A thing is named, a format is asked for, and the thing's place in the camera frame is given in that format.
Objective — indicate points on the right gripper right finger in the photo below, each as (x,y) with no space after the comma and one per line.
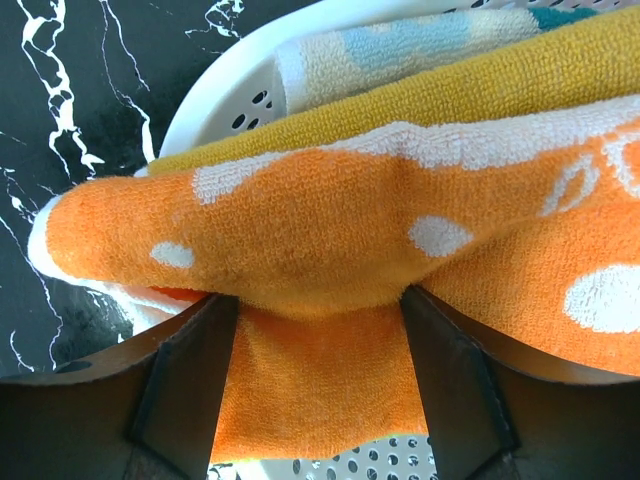
(497,408)

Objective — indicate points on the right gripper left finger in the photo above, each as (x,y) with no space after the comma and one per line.
(146,408)

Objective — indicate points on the cream orange fox towel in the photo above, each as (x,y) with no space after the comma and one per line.
(529,225)

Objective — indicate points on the yellow brown bear towel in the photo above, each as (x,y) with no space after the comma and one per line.
(591,60)

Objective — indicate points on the black marble pattern mat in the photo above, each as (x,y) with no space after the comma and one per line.
(88,89)

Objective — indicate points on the white plastic basket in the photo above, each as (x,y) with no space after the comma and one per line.
(241,92)

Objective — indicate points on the folded colourful lettered towel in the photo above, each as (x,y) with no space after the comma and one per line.
(318,69)

